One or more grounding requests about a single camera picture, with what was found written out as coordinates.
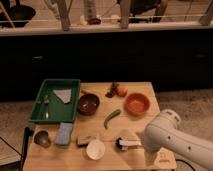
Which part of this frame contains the white black dish brush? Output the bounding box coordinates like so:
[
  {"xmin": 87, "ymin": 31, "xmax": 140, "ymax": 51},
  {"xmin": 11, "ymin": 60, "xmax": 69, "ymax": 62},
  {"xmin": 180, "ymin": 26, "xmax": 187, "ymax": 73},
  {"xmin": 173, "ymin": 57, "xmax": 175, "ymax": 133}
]
[{"xmin": 116, "ymin": 138, "xmax": 141, "ymax": 151}]

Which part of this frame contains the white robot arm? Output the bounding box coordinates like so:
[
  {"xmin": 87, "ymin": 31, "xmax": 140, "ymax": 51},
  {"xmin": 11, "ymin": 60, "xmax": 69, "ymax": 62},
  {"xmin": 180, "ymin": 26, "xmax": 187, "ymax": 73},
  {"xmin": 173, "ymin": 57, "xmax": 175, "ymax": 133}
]
[{"xmin": 143, "ymin": 109, "xmax": 213, "ymax": 171}]

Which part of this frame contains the orange bowl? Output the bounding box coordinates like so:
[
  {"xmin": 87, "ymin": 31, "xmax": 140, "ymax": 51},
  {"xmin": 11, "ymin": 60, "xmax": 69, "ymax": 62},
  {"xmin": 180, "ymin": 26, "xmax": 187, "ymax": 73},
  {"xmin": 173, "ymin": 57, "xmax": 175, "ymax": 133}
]
[{"xmin": 124, "ymin": 93, "xmax": 150, "ymax": 116}]

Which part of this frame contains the dark grape bunch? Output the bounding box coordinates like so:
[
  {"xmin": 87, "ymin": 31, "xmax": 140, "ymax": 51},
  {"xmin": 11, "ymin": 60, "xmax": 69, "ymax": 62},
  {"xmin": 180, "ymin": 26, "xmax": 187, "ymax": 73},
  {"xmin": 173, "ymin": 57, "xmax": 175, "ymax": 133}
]
[{"xmin": 105, "ymin": 82, "xmax": 119, "ymax": 98}]

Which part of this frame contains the orange fruit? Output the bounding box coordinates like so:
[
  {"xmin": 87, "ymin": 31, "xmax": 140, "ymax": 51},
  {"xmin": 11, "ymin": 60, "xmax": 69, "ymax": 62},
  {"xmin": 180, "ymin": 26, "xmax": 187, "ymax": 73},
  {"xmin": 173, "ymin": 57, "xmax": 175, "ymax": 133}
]
[{"xmin": 117, "ymin": 86, "xmax": 127, "ymax": 97}]

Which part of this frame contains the green chili pepper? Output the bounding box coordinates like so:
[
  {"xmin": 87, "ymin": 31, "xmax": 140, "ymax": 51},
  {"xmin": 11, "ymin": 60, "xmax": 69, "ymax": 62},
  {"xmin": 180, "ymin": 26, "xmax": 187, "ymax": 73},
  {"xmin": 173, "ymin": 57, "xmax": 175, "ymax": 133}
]
[{"xmin": 104, "ymin": 109, "xmax": 121, "ymax": 129}]

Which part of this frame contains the grey folded cloth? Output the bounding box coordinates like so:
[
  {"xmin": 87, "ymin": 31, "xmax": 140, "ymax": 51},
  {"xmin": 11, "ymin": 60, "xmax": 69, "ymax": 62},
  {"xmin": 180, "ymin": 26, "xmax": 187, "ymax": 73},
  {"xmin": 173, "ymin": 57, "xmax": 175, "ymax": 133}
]
[{"xmin": 53, "ymin": 89, "xmax": 72, "ymax": 104}]

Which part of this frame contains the green plastic tray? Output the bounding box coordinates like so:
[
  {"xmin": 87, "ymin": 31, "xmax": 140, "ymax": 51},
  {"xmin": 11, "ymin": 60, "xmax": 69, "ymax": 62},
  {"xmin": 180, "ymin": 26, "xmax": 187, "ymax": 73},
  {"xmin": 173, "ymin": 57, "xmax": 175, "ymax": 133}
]
[{"xmin": 29, "ymin": 79, "xmax": 81, "ymax": 124}]

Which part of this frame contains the metal spoon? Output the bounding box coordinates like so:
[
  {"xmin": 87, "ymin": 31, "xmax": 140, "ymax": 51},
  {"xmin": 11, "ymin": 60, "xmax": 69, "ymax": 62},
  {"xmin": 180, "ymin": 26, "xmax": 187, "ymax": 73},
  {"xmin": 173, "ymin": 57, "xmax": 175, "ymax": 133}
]
[{"xmin": 43, "ymin": 95, "xmax": 49, "ymax": 119}]

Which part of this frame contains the white cup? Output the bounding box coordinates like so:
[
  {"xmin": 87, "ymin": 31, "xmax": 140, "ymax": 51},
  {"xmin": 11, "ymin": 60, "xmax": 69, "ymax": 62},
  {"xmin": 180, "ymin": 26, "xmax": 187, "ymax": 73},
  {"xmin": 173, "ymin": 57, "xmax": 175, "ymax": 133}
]
[{"xmin": 86, "ymin": 139, "xmax": 105, "ymax": 160}]

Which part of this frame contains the blue sponge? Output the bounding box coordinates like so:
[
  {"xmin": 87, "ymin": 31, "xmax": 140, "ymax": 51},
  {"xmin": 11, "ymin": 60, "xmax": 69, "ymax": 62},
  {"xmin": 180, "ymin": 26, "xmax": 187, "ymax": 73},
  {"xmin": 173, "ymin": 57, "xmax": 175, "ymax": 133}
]
[{"xmin": 55, "ymin": 123, "xmax": 73, "ymax": 145}]

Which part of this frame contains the dark metal cup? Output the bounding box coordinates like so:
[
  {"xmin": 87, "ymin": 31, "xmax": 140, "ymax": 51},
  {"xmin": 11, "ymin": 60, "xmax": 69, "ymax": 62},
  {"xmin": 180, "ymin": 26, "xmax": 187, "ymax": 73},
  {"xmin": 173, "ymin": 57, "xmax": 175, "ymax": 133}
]
[{"xmin": 34, "ymin": 130, "xmax": 51, "ymax": 148}]

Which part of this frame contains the black round pan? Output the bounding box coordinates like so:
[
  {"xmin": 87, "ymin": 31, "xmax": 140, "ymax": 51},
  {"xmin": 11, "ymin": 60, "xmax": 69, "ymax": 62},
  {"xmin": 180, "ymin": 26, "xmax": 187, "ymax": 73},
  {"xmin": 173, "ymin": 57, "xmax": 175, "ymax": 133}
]
[{"xmin": 0, "ymin": 5, "xmax": 36, "ymax": 28}]

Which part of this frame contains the black cable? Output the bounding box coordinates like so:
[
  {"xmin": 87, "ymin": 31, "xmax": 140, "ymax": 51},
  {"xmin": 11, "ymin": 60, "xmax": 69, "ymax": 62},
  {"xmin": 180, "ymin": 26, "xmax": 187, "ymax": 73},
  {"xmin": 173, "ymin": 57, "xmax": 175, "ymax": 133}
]
[{"xmin": 175, "ymin": 158, "xmax": 198, "ymax": 171}]

